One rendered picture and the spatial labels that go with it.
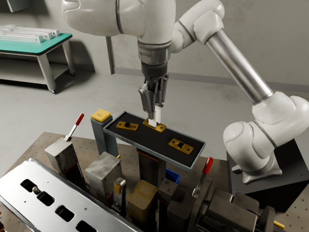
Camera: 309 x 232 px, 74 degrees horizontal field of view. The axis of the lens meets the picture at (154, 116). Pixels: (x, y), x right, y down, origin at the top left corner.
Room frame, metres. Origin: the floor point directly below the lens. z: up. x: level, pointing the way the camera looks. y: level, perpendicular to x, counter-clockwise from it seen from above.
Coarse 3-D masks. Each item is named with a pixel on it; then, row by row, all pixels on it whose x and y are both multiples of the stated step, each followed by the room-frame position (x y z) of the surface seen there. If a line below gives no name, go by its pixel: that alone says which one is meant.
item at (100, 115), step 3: (96, 111) 0.70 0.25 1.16; (99, 111) 0.70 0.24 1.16; (102, 111) 0.70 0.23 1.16; (105, 111) 0.70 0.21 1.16; (93, 114) 0.69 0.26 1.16; (96, 114) 0.69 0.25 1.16; (99, 114) 0.68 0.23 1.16; (102, 114) 0.69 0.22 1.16; (105, 114) 0.69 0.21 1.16; (108, 114) 0.69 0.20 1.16; (93, 117) 0.67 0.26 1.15; (96, 117) 0.66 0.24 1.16; (99, 117) 0.66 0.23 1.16; (102, 117) 0.66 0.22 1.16; (105, 117) 0.67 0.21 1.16; (99, 120) 0.65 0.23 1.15; (102, 120) 0.65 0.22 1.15
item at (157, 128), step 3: (147, 120) 0.58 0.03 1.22; (144, 123) 0.56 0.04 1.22; (147, 123) 0.56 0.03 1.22; (156, 123) 0.55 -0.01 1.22; (150, 126) 0.54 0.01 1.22; (156, 126) 0.54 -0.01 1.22; (159, 126) 0.54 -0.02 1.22; (162, 126) 0.54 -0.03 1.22; (165, 126) 0.54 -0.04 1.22; (156, 129) 0.53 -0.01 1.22; (159, 129) 0.53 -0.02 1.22; (162, 129) 0.53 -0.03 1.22
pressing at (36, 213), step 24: (24, 168) 0.53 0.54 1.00; (48, 168) 0.52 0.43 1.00; (0, 192) 0.42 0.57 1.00; (24, 192) 0.42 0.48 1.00; (48, 192) 0.42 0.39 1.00; (72, 192) 0.42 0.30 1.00; (24, 216) 0.33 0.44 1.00; (48, 216) 0.33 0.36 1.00; (96, 216) 0.33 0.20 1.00; (120, 216) 0.33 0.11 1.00
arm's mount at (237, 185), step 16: (288, 144) 0.70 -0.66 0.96; (288, 160) 0.62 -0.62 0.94; (240, 176) 0.64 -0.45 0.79; (288, 176) 0.54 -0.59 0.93; (304, 176) 0.51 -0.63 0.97; (240, 192) 0.55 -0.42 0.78; (256, 192) 0.53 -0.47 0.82; (272, 192) 0.51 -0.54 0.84; (288, 192) 0.50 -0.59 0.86; (288, 208) 0.49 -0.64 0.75
